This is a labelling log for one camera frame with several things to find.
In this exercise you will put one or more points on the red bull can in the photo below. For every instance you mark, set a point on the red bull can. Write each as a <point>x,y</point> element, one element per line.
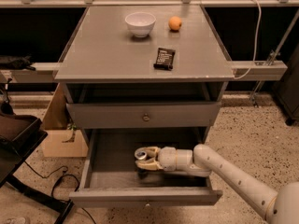
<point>141,156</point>

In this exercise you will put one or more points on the grey drawer cabinet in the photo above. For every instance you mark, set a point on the grey drawer cabinet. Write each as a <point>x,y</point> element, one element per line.
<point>107,64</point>

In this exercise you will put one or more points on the black snack bar packet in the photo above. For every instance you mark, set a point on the black snack bar packet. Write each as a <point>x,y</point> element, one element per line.
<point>165,58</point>

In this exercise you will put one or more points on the black bag on ledge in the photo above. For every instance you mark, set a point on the black bag on ledge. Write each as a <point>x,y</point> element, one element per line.
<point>15,63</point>

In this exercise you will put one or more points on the white ceramic bowl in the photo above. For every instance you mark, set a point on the white ceramic bowl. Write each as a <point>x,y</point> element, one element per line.
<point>140,24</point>

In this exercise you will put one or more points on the black chair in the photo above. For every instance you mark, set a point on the black chair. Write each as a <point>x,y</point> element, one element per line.
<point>20,135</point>

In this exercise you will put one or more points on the orange fruit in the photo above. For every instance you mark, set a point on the orange fruit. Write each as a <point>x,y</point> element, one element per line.
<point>175,23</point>

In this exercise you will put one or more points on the open grey middle drawer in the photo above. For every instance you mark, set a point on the open grey middle drawer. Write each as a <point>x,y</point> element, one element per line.
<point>110,177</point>

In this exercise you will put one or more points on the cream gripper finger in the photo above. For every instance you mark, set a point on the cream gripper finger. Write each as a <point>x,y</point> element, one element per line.
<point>150,165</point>
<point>151,151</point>

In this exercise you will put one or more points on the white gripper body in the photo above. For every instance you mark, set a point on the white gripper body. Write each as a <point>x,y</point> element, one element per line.
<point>167,159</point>

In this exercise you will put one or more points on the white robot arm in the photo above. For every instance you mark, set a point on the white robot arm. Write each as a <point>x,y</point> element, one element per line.
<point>275,207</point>

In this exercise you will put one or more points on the closed grey upper drawer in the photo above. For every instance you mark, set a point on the closed grey upper drawer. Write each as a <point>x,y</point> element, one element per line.
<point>153,115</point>

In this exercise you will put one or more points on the cardboard box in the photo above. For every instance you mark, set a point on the cardboard box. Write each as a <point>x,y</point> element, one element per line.
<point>64,140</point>

